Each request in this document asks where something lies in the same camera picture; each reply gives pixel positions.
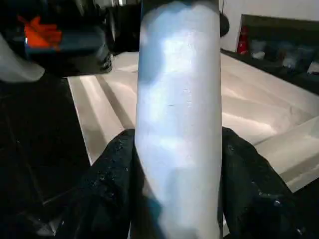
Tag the red package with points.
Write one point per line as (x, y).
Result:
(243, 41)

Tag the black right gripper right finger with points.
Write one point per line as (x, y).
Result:
(259, 199)

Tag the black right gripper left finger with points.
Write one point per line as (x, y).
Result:
(104, 189)

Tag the white plastic table leg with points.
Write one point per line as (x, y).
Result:
(179, 112)

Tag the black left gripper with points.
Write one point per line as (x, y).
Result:
(74, 49)

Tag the white glass-door cabinet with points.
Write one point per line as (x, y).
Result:
(274, 12)

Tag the white plastic table top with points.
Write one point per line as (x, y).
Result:
(249, 104)

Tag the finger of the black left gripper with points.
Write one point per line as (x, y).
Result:
(224, 25)

